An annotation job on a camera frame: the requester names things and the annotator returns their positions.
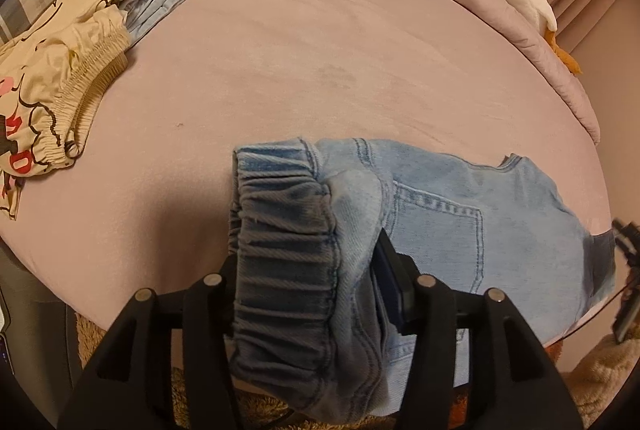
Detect dark grey furniture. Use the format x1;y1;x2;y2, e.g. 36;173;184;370
0;245;81;411

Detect light blue denim pants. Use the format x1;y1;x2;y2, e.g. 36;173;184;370
227;137;617;426

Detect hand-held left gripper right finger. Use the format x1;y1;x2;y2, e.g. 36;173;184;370
372;230;583;430

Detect cream printed shorts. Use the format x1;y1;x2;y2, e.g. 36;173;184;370
0;0;132;221

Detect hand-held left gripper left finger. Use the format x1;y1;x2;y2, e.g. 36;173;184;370
57;255;241;430

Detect pink bed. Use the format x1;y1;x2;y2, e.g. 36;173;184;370
0;0;613;361

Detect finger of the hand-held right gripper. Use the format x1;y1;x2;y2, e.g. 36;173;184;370
611;219;640;267
613;287;640;344

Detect beige fluffy rug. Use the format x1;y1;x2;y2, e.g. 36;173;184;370
75;310;640;430

